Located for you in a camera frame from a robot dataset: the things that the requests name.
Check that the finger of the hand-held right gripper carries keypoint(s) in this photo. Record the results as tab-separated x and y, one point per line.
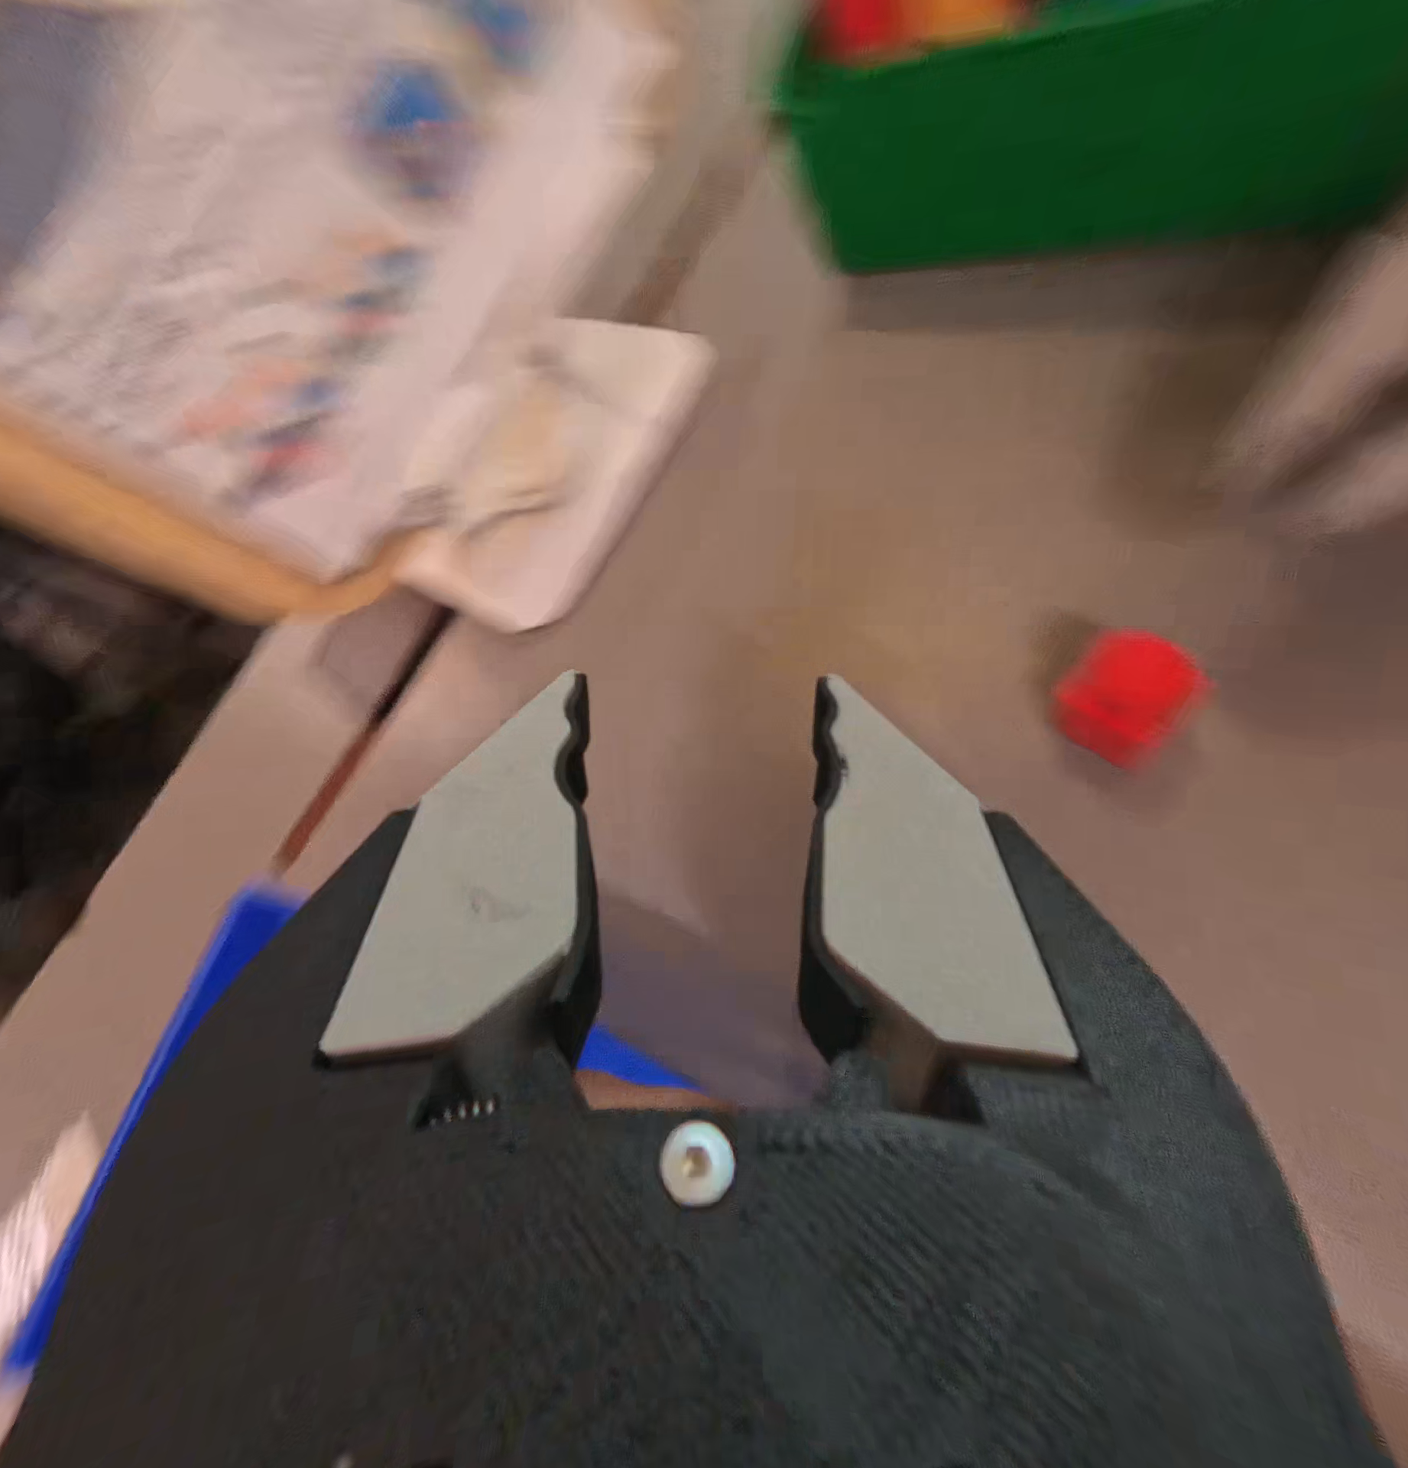
1394	487
1346	345

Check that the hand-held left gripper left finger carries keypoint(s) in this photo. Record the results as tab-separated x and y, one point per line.
464	918

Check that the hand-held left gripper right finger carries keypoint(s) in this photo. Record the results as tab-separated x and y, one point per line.
946	918

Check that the blue plastic bin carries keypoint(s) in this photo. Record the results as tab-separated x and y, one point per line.
242	965

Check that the red mega block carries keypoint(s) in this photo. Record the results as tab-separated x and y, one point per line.
861	24
1129	697

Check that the yellow mega block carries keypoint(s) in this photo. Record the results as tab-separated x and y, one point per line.
982	16

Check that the green plastic bin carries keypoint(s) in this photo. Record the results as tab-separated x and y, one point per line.
1117	150

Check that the wooden document stand white base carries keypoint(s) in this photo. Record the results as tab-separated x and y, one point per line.
568	481

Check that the printed paper sheet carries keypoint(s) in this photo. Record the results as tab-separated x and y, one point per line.
28	1251

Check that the laminated instruction sheet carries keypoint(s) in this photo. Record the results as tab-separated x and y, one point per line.
270	252

